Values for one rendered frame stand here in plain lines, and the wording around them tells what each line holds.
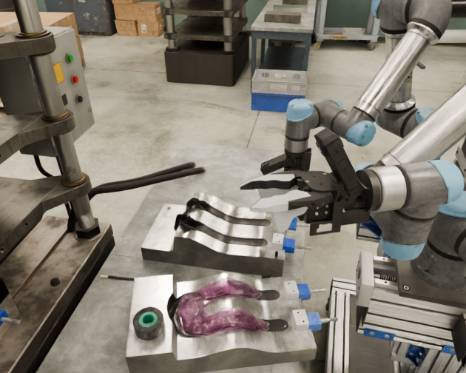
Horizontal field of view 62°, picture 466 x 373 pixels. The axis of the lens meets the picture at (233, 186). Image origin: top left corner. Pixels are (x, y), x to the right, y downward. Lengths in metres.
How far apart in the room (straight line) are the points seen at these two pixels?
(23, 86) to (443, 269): 1.39
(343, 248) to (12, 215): 2.00
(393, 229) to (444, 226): 0.31
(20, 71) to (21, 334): 0.83
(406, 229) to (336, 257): 1.91
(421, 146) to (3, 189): 1.30
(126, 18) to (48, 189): 6.65
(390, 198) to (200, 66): 4.69
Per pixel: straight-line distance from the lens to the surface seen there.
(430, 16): 1.23
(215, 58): 5.15
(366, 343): 2.00
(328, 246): 2.69
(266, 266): 1.33
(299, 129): 1.17
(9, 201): 1.47
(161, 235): 1.44
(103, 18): 8.02
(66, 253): 1.58
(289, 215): 0.60
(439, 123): 0.84
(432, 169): 0.71
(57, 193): 1.45
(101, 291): 1.38
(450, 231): 1.04
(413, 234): 0.75
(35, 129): 1.32
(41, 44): 1.27
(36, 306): 1.44
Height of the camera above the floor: 1.81
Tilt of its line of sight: 35 degrees down
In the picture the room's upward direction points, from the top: straight up
